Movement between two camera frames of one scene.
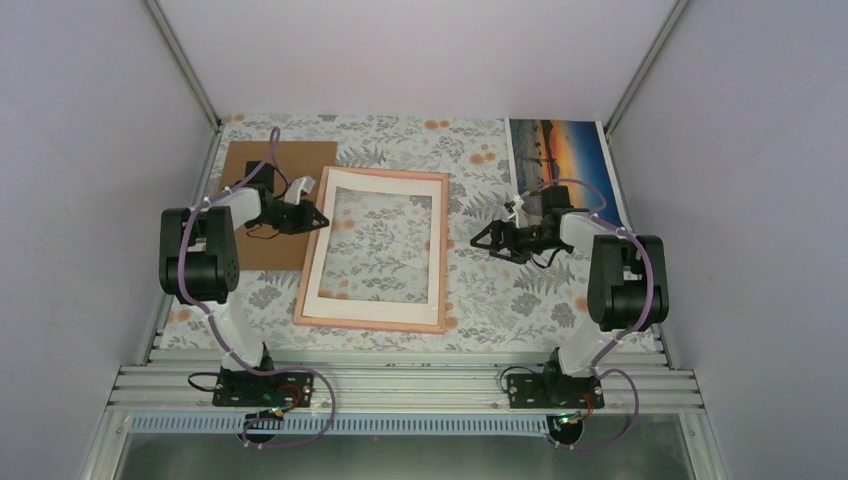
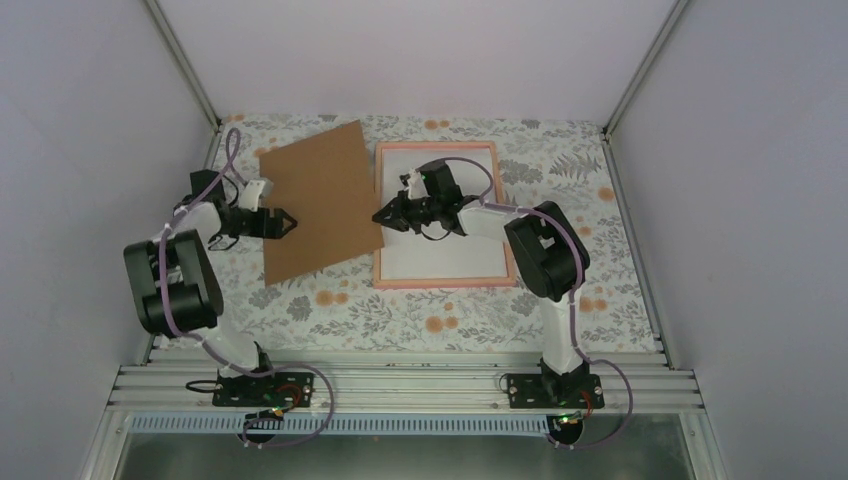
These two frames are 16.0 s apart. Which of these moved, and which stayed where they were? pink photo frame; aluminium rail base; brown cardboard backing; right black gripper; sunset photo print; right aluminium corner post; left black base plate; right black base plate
Moved: right black gripper; brown cardboard backing; pink photo frame; sunset photo print
Stayed: aluminium rail base; right black base plate; left black base plate; right aluminium corner post
